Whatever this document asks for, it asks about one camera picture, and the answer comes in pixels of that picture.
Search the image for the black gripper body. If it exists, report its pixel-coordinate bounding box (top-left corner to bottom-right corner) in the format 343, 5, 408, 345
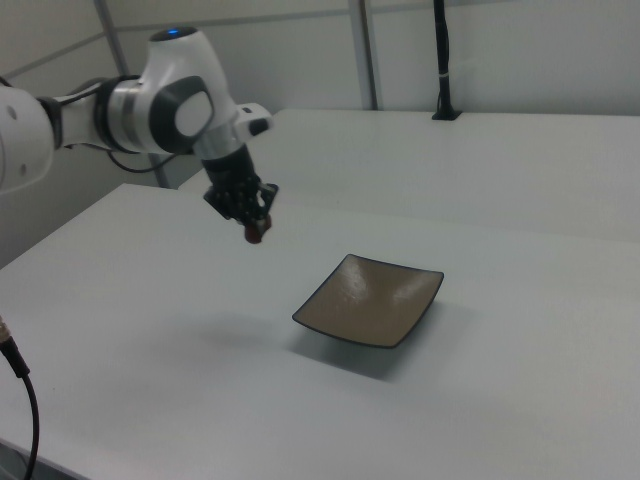
201, 144, 271, 222

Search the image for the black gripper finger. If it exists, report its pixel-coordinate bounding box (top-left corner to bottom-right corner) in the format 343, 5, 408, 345
256, 182, 280, 227
233, 207, 257, 240

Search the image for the small brown round food item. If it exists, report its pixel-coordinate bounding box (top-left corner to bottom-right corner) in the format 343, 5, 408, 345
243, 215, 275, 245

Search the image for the square brown ceramic plate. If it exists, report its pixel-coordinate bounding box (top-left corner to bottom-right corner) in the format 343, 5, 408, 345
291, 253, 445, 350

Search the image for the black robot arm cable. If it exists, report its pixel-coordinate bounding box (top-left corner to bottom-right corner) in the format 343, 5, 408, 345
107, 149, 177, 175

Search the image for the black camera pole with base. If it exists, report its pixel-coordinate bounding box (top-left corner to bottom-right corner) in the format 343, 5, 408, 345
431, 0, 464, 122

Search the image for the black cable with metal connector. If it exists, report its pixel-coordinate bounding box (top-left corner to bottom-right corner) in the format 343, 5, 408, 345
0, 315, 41, 480

